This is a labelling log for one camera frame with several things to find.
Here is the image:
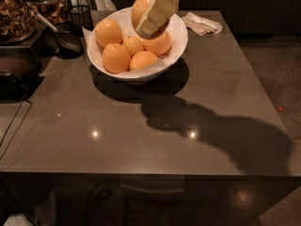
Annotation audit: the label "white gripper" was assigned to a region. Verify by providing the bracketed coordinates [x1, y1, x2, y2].
[135, 0, 179, 39]

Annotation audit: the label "small hidden orange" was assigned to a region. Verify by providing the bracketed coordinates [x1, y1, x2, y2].
[122, 36, 144, 57]

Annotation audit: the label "white ceramic bowl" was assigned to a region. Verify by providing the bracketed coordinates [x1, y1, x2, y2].
[86, 6, 189, 85]

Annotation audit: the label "folded paper napkins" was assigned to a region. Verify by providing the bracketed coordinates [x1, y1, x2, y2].
[182, 12, 223, 36]

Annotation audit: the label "dark glass cup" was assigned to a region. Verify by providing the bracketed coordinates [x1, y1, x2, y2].
[54, 22, 84, 59]

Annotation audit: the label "large glass snack jar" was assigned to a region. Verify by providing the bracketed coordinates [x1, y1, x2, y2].
[0, 0, 36, 45]

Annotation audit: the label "black appliance on left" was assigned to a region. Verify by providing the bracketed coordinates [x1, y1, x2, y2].
[0, 54, 43, 101]

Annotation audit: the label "black wire mesh cup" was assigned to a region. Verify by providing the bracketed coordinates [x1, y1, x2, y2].
[68, 0, 93, 30]

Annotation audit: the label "white spoon handle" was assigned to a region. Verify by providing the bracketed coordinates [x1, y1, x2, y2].
[26, 4, 57, 32]

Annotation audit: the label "black power cable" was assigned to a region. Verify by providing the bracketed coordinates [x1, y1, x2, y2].
[0, 73, 33, 160]

